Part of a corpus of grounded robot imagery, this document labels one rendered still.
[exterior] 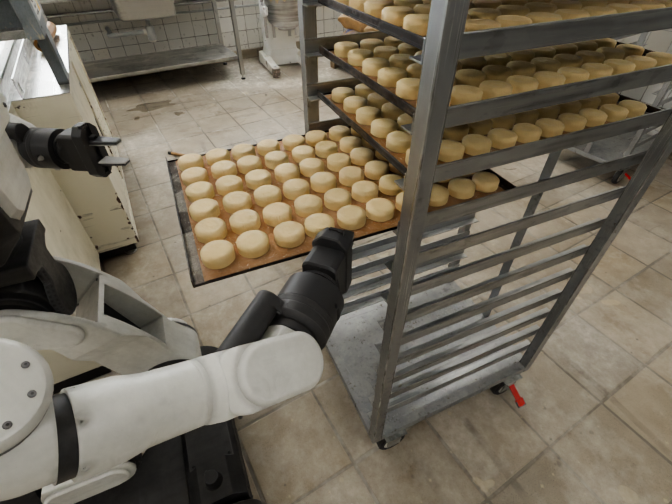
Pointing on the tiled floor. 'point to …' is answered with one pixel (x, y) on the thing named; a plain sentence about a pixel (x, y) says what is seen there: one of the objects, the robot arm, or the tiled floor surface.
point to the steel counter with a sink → (135, 10)
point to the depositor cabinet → (115, 208)
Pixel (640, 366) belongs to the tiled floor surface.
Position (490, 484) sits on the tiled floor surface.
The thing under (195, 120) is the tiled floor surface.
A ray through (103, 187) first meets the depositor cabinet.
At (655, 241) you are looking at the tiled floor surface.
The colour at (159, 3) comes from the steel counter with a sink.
